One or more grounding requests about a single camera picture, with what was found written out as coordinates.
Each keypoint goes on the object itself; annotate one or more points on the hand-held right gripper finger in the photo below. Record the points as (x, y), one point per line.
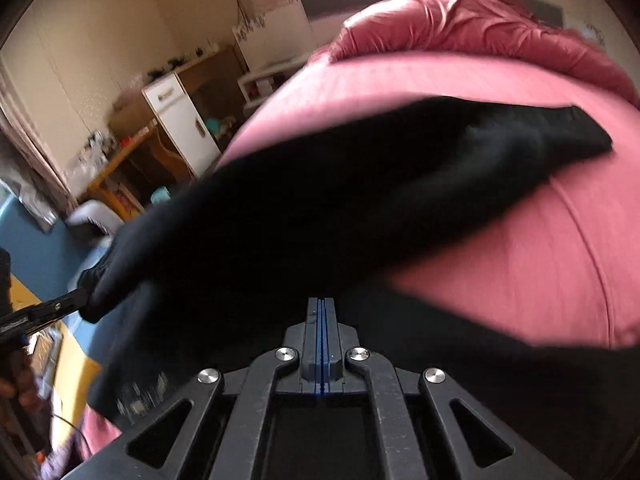
(315, 320)
(327, 320)

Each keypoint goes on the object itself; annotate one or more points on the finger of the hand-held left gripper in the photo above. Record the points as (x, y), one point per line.
(50, 307)

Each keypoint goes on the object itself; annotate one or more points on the black pants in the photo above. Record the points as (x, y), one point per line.
(300, 210)

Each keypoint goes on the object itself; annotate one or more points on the person's left hand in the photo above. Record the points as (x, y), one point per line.
(25, 385)

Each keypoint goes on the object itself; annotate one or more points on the blue yellow floor mat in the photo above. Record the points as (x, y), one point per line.
(55, 260)

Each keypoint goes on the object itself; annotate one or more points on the white plastic stool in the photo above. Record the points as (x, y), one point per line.
(95, 212)

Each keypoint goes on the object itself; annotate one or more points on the beige curtain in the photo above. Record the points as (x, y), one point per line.
(30, 150)

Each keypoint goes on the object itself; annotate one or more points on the wooden desk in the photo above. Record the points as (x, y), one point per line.
(110, 170)

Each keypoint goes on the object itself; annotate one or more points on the pink bed sheet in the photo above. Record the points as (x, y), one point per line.
(500, 235)

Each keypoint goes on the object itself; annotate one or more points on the white cabinet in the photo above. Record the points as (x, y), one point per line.
(180, 120)

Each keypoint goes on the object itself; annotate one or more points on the white low shelf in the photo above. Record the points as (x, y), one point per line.
(270, 80)

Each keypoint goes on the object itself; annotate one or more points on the brown wooden hutch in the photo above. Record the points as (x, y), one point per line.
(220, 75)

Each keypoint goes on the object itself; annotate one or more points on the dark grey headboard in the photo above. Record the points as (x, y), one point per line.
(325, 7)

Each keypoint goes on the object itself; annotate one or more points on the red pillow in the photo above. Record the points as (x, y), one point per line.
(475, 20)

